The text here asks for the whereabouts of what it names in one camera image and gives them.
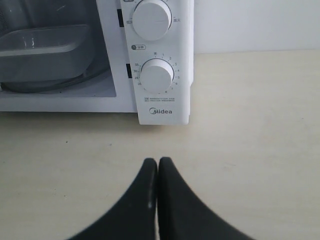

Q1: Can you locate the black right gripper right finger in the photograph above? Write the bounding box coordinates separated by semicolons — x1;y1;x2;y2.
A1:
157;157;252;240

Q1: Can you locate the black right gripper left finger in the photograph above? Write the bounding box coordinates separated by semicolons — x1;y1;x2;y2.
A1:
71;158;158;240

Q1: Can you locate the white lidded plastic container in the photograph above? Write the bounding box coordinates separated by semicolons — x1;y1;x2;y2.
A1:
0;24;95;83

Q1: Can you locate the white Midea microwave body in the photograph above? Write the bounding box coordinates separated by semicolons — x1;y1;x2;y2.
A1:
0;0;195;125

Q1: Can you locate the white lower timer knob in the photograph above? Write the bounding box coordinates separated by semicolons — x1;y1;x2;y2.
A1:
139;58;174;94

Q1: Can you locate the white upper power knob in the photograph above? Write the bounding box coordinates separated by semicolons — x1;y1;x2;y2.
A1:
132;0;172;41

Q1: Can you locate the black turntable roller ring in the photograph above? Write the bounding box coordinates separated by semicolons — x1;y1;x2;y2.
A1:
0;67;110;94

